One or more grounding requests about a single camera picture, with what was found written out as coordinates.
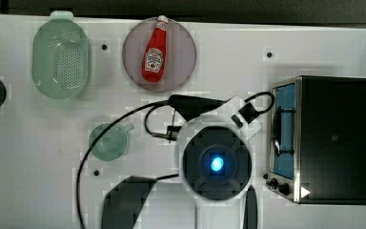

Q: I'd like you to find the black toaster oven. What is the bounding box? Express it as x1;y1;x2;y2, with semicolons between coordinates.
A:
264;75;366;205

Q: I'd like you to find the grey round plate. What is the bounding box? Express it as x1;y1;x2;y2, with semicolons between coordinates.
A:
122;17;196;93

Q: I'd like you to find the green metal mug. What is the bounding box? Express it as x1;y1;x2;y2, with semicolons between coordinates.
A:
91;123;134;161

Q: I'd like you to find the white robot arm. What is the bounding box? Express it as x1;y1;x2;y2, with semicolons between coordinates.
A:
100;94;260;229

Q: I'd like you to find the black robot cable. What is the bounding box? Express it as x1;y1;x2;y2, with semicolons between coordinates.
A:
75;91;275;229

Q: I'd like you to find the green plastic colander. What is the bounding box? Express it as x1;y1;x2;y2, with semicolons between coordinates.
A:
31;10;92;107

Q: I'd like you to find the red ketchup bottle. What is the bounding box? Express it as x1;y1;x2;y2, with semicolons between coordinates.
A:
141;15;169;83

